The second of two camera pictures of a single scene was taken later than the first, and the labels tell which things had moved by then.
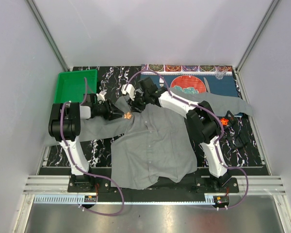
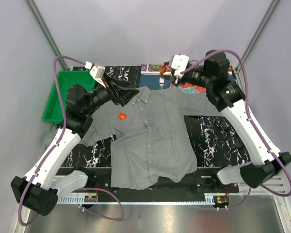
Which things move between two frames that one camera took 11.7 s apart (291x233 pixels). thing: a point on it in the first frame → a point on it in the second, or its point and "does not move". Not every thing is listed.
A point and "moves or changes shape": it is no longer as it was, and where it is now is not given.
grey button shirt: (151, 142) does not move
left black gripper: (109, 107) → (119, 95)
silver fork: (161, 82) does not move
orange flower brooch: (127, 115) moves or changes shape
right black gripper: (134, 106) → (176, 81)
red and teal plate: (188, 84) does not move
